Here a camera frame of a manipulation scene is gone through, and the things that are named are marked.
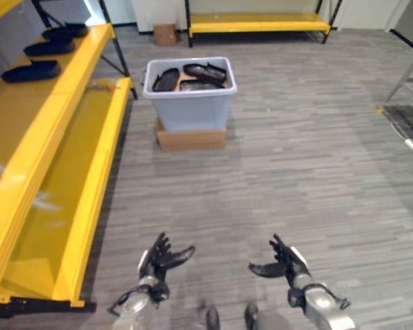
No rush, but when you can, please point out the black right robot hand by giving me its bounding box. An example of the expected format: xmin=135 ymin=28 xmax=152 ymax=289
xmin=248 ymin=234 xmax=311 ymax=289

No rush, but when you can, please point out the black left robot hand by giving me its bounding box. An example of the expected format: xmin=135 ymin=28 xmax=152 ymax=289
xmin=138 ymin=232 xmax=196 ymax=283

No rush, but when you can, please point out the flat cardboard box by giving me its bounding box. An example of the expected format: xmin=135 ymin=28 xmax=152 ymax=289
xmin=156 ymin=118 xmax=227 ymax=153

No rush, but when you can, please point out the long yellow metal shelf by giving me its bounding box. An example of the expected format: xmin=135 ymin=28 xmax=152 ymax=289
xmin=0 ymin=0 xmax=139 ymax=318

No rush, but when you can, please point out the grey plastic box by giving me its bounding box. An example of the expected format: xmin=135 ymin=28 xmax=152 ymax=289
xmin=140 ymin=56 xmax=238 ymax=133

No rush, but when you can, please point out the small brown cardboard box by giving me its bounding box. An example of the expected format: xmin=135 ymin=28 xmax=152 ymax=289
xmin=153 ymin=23 xmax=178 ymax=47

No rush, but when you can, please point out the short yellow metal shelf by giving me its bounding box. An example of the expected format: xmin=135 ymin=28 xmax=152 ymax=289
xmin=184 ymin=0 xmax=344 ymax=48

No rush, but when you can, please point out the robot right leg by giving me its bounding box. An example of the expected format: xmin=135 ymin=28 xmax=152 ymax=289
xmin=244 ymin=302 xmax=290 ymax=330

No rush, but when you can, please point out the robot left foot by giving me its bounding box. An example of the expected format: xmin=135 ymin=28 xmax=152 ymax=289
xmin=205 ymin=307 xmax=222 ymax=330

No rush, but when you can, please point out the grey metal rack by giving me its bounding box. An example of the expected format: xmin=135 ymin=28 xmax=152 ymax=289
xmin=384 ymin=44 xmax=413 ymax=104

